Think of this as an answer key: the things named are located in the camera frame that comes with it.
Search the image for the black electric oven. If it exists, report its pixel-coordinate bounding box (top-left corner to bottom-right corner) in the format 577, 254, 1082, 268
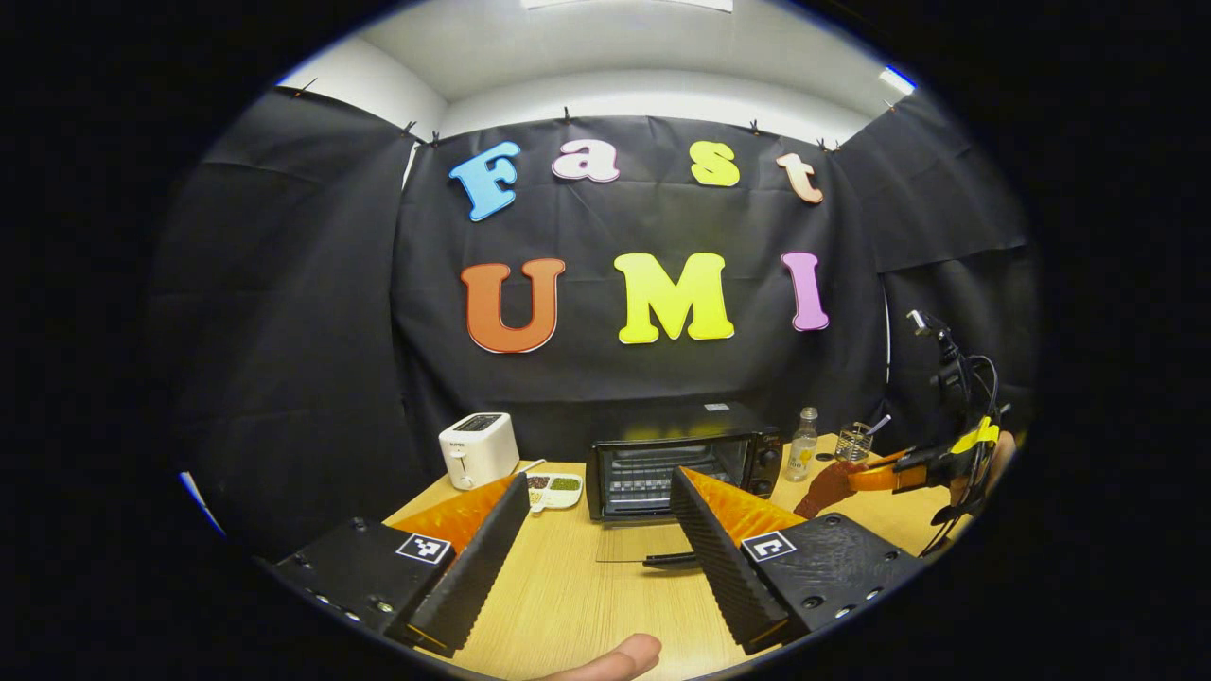
585, 402, 784, 570

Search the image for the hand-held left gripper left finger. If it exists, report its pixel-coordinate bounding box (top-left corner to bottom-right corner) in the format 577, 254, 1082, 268
274, 471, 532, 660

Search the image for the brown meat piece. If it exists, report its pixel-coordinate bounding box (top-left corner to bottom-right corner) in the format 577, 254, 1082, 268
793, 460, 867, 520

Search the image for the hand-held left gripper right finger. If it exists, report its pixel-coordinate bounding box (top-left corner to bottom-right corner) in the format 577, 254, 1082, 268
669, 465, 926, 655

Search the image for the white toaster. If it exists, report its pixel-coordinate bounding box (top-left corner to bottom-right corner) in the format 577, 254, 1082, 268
438, 412, 520, 491

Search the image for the white divided bean dish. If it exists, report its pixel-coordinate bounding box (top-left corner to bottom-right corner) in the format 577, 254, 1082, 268
517, 460, 584, 514

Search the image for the black backdrop cloth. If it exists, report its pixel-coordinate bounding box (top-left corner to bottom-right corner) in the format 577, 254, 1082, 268
151, 85, 1042, 559

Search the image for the clear glass bottle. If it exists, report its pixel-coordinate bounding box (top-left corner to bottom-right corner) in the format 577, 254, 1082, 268
787, 407, 819, 483

